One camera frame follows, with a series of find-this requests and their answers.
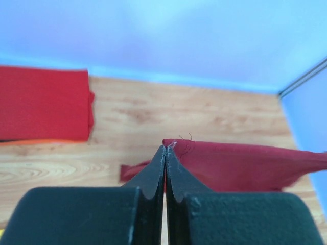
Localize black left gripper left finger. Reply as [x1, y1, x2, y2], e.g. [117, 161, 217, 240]
[1, 146, 166, 244]

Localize right aluminium frame post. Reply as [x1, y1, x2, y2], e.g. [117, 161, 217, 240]
[277, 57, 326, 100]

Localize dark red t-shirt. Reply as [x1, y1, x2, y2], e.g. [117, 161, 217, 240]
[120, 132, 327, 193]

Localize bright red folded t-shirt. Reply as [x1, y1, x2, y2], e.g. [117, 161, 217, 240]
[1, 66, 95, 142]

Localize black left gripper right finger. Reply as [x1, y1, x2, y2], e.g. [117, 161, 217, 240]
[165, 146, 323, 244]

